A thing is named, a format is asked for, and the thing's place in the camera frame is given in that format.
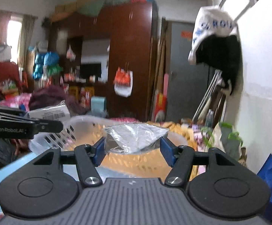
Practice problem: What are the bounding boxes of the clear plastic packet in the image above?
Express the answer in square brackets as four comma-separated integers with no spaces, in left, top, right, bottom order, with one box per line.
[104,122,169,155]

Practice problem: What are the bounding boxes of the white barcode packet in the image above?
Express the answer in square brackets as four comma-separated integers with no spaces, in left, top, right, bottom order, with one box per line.
[25,101,71,122]

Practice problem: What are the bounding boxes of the translucent plastic laundry basket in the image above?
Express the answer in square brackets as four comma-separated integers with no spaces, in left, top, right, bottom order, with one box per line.
[28,115,189,157]

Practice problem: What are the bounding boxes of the yellow patterned blanket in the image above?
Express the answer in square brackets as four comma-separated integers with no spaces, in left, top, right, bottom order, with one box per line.
[64,118,198,180]

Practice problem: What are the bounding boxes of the light blue box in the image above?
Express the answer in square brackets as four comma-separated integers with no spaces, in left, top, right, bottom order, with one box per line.
[91,96,107,113]

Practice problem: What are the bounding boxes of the purple clothes pile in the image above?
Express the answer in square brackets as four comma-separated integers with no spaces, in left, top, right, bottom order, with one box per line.
[29,85,89,116]

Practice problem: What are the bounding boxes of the grey metal door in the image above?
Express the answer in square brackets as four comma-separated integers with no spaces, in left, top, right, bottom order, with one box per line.
[165,21,215,122]

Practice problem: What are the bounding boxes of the orange white plastic bag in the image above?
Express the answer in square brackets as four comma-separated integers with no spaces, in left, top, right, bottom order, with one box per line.
[114,67,133,98]

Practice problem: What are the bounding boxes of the dark red wooden wardrobe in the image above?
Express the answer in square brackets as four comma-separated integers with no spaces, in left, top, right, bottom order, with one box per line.
[48,2,158,121]

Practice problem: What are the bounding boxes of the black hanging garment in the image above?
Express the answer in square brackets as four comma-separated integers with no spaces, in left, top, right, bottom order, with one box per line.
[196,34,241,94]

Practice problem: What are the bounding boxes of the white hanging garment blue letters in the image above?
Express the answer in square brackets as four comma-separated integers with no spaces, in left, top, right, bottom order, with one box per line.
[188,6,237,65]

